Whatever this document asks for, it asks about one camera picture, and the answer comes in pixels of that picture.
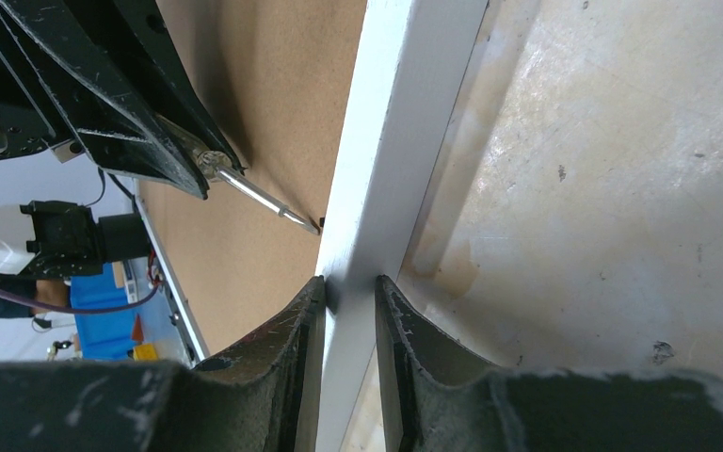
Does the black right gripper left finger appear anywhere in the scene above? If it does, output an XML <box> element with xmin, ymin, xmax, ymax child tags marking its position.
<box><xmin>0</xmin><ymin>277</ymin><xmax>326</xmax><ymax>451</ymax></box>

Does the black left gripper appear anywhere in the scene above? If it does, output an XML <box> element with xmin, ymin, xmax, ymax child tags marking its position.
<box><xmin>0</xmin><ymin>1</ymin><xmax>243</xmax><ymax>200</ymax></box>

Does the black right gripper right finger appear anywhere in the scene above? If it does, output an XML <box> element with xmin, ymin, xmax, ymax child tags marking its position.
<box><xmin>375</xmin><ymin>275</ymin><xmax>723</xmax><ymax>451</ymax></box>

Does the silver screwdriver tool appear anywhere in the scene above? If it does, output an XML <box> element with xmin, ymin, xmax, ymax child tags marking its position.
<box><xmin>157</xmin><ymin>114</ymin><xmax>320</xmax><ymax>235</ymax></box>

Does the white picture frame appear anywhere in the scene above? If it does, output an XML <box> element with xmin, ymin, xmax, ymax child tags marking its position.
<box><xmin>134</xmin><ymin>0</ymin><xmax>490</xmax><ymax>452</ymax></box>

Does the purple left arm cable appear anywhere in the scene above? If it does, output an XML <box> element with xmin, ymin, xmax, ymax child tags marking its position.
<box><xmin>0</xmin><ymin>134</ymin><xmax>163</xmax><ymax>316</ymax></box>

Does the brown frame backing board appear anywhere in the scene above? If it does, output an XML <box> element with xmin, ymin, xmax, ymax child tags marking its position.
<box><xmin>141</xmin><ymin>1</ymin><xmax>366</xmax><ymax>353</ymax></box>

